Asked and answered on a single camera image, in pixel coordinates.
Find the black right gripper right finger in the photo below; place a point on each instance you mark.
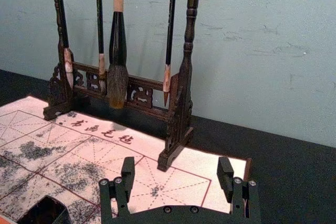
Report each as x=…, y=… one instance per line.
x=225, y=179

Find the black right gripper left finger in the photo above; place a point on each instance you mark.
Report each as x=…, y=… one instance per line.
x=128, y=176

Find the black ink dish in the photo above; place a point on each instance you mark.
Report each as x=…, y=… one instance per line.
x=47, y=212

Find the black table cloth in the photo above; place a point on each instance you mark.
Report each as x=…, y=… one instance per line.
x=288, y=176

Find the dark carved wooden brush rack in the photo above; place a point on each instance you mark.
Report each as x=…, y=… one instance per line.
x=181, y=108

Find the white felt mat with red grid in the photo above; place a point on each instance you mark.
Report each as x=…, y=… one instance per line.
x=78, y=155

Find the orange flat object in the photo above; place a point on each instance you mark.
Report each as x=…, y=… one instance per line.
x=5, y=221

